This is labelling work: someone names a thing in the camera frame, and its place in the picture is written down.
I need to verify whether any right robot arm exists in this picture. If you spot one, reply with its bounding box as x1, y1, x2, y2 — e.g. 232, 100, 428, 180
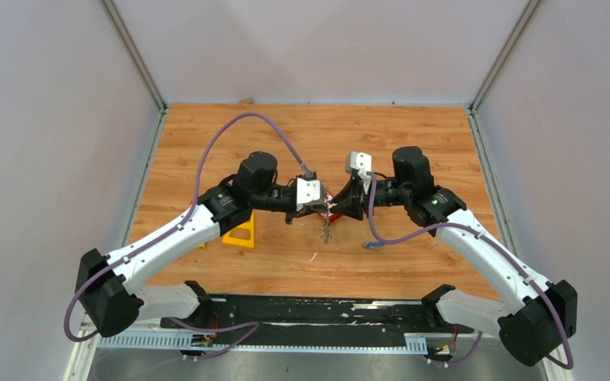
330, 146, 577, 370

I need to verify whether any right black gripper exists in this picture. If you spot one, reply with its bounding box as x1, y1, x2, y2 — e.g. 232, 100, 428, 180
330, 175, 411, 219

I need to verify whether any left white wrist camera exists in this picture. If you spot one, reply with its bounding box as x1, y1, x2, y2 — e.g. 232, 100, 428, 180
295, 177, 324, 211

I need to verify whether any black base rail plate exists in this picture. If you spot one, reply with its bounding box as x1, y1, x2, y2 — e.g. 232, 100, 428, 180
184, 294, 473, 347

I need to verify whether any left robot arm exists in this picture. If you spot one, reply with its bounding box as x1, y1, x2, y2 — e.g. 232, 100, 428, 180
70, 152, 326, 337

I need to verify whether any grey metal keyring disc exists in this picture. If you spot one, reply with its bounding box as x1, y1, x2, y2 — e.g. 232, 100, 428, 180
319, 187, 333, 244

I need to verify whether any red window toy block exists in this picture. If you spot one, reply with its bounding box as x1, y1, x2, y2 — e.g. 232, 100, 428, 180
324, 189, 342, 223

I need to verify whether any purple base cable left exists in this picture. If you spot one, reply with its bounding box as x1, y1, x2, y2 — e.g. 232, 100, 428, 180
170, 317, 261, 364

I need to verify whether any white slotted cable duct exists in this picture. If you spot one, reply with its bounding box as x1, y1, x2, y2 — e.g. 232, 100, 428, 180
96, 332, 428, 355

